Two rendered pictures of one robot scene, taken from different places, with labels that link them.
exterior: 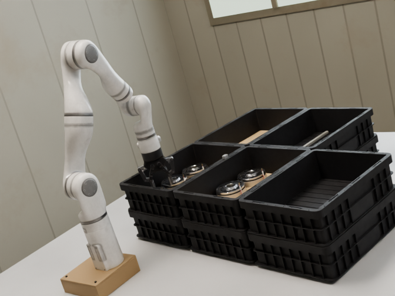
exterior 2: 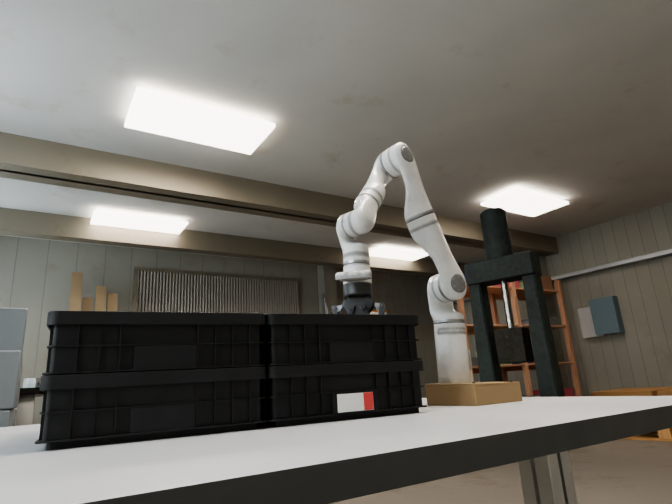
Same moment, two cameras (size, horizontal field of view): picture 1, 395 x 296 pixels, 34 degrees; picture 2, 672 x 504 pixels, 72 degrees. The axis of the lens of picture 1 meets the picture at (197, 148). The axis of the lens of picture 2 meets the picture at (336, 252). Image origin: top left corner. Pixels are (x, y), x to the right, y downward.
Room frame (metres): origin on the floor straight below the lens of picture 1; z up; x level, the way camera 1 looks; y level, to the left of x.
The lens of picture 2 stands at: (3.41, 0.38, 0.78)
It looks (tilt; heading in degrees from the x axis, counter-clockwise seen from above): 16 degrees up; 193
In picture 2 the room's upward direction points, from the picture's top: 3 degrees counter-clockwise
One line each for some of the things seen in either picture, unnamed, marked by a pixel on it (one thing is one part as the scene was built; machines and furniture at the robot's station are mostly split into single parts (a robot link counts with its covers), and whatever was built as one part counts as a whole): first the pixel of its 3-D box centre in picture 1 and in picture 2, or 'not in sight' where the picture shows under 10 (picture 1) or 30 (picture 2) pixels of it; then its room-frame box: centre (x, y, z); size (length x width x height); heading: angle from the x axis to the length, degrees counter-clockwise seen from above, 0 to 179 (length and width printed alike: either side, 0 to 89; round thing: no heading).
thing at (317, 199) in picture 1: (319, 195); not in sight; (1.79, -0.32, 0.87); 0.40 x 0.30 x 0.11; 130
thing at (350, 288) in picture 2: (153, 159); (358, 300); (2.24, 0.16, 0.98); 0.08 x 0.08 x 0.09
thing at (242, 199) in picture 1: (315, 180); not in sight; (1.79, -0.32, 0.92); 0.40 x 0.30 x 0.02; 130
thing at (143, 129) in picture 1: (141, 116); (352, 239); (2.23, 0.16, 1.15); 0.09 x 0.07 x 0.15; 58
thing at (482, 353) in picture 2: not in sight; (509, 319); (-2.53, 1.13, 1.39); 0.90 x 0.73 x 2.77; 46
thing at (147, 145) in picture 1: (147, 140); (355, 271); (2.25, 0.17, 1.05); 0.11 x 0.09 x 0.06; 2
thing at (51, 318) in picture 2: (251, 127); (158, 328); (2.50, -0.24, 0.92); 0.40 x 0.30 x 0.02; 130
